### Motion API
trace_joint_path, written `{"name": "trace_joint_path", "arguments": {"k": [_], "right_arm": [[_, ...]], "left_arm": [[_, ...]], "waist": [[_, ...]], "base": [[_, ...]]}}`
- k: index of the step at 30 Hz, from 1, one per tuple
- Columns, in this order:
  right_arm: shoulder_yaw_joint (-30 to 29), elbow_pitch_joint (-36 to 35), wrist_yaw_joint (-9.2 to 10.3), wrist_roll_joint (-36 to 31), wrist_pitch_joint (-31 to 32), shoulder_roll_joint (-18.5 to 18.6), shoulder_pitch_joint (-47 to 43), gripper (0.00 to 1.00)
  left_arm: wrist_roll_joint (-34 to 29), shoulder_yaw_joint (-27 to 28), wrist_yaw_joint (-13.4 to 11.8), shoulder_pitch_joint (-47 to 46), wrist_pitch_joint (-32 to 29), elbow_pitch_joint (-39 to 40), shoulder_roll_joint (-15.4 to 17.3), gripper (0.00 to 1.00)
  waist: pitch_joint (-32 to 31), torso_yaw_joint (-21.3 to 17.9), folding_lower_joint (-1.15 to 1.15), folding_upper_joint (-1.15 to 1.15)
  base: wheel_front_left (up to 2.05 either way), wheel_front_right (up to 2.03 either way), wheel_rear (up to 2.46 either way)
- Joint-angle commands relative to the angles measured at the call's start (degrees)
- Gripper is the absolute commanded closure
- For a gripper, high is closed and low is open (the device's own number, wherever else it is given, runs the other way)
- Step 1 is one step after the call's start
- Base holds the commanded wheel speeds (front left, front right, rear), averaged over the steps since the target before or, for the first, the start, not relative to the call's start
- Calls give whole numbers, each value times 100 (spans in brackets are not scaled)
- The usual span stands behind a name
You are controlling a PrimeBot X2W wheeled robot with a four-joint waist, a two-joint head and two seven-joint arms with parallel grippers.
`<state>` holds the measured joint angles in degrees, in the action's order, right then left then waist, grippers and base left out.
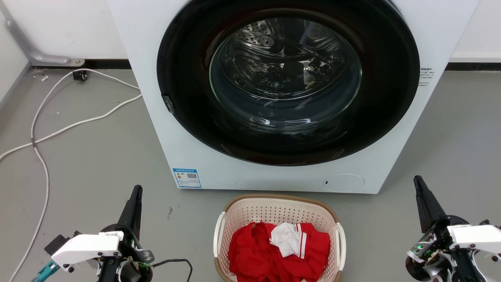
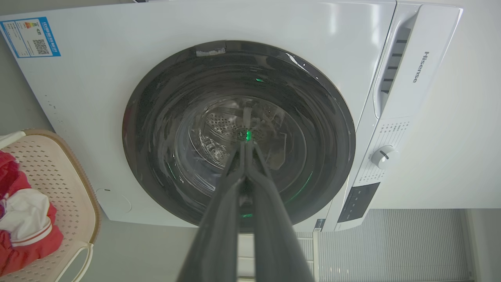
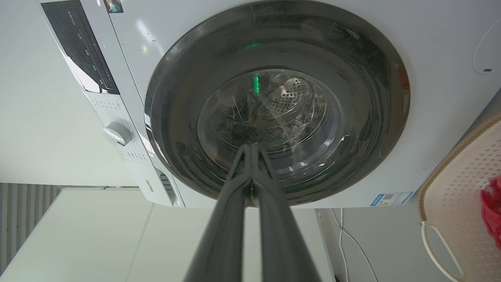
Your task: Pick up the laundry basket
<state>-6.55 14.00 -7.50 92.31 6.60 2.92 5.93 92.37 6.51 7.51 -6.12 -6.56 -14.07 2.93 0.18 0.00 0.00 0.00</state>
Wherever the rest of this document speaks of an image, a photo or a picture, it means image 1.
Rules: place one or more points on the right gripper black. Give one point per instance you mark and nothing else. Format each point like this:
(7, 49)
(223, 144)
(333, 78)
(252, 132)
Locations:
(434, 250)

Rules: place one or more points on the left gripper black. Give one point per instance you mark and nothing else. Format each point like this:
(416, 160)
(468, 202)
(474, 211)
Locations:
(133, 254)

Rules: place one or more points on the beige plastic laundry basket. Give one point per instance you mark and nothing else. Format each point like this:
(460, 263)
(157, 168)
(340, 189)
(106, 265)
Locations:
(274, 211)

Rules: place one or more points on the blue energy label sticker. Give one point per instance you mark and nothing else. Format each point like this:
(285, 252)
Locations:
(186, 178)

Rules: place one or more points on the small black box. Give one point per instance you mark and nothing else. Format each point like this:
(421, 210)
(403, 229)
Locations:
(58, 242)

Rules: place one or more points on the round white filter cover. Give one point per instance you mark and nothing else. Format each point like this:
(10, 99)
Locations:
(344, 183)

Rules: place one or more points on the black round washer door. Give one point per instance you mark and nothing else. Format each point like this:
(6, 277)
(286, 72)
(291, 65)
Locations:
(188, 117)

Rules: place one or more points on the white front-load washing machine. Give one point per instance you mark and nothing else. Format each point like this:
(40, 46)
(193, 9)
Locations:
(254, 176)

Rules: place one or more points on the red garment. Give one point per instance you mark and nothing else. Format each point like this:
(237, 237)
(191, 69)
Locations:
(254, 254)

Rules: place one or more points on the small black floor clip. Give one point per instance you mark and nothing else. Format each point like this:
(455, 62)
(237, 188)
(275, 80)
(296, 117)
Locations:
(80, 75)

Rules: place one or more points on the white cloth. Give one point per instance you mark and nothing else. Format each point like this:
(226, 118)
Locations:
(285, 237)

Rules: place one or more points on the grey drain pipe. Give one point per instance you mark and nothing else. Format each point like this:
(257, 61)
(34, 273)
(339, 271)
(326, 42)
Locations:
(27, 47)

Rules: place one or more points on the left white wrist camera housing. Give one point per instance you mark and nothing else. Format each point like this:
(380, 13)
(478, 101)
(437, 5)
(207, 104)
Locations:
(86, 246)

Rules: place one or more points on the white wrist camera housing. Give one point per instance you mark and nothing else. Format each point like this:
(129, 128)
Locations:
(479, 235)
(86, 246)

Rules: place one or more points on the right white wrist camera housing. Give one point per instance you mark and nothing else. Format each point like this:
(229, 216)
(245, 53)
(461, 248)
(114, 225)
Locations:
(479, 235)

